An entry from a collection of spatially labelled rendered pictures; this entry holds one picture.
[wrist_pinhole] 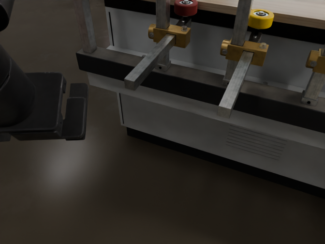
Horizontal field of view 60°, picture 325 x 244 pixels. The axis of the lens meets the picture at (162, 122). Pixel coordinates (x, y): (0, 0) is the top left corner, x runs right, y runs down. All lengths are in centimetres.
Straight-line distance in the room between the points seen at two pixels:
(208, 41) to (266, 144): 56
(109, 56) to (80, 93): 81
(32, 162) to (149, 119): 71
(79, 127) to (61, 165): 140
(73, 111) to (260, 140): 117
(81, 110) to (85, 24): 83
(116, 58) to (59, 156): 82
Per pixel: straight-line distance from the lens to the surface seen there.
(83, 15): 112
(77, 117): 31
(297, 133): 109
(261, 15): 99
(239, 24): 89
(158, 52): 85
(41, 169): 173
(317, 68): 92
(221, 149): 151
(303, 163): 148
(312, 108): 98
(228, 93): 71
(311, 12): 108
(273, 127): 108
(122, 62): 110
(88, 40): 116
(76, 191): 157
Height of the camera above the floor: 125
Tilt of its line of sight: 42 degrees down
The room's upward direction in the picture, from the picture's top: straight up
